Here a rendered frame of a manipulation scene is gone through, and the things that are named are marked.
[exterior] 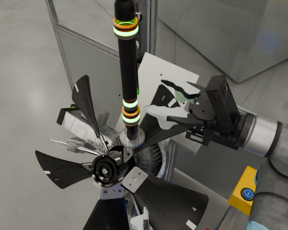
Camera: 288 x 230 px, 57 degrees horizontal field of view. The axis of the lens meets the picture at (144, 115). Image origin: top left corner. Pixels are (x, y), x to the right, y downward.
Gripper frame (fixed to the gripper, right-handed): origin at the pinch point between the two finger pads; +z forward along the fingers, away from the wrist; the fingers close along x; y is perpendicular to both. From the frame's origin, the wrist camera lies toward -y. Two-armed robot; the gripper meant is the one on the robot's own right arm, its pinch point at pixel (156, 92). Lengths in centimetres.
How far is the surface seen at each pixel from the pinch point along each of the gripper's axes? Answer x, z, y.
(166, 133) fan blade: 9.3, -0.1, 26.7
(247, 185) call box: 22, -32, 59
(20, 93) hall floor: 85, 192, 166
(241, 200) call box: 15, -31, 59
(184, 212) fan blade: -3, -14, 48
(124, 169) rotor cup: 0.0, 10.8, 44.2
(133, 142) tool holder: -2.3, 5.2, 19.7
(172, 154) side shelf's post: 54, 8, 113
